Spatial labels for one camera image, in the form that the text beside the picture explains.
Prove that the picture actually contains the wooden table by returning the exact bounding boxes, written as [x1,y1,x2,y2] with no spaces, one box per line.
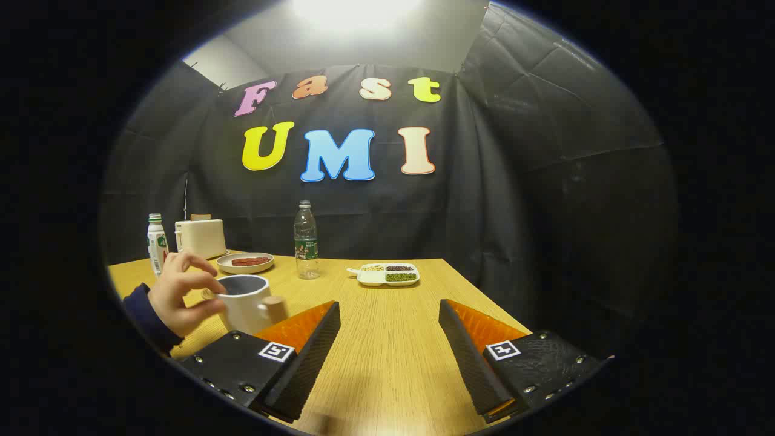
[108,251,533,436]

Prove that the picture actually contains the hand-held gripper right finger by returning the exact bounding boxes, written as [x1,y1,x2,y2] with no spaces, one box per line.
[438,299,613,424]

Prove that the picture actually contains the white cup wooden handle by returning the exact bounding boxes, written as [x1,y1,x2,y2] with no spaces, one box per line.
[215,274,289,335]

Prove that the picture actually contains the ceiling light panel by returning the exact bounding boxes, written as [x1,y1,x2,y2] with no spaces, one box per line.
[291,0,424,31]

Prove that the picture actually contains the clear plastic water bottle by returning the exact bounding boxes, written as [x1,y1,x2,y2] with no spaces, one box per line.
[294,200,320,280]

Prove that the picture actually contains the cream toaster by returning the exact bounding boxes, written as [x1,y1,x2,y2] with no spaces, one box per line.
[175,218,228,260]

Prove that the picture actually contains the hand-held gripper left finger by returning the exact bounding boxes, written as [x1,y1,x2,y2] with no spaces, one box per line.
[179,300,341,424]

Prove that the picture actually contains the beige round plate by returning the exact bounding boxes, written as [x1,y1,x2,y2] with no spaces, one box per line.
[217,252,274,274]

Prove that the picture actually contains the black backdrop cloth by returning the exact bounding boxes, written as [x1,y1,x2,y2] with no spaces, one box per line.
[100,3,679,340]

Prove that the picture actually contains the white divided snack tray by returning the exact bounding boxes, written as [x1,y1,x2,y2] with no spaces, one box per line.
[346,262,420,287]

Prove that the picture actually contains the white juice bottle green label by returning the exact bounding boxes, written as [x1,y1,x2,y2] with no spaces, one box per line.
[147,213,170,277]

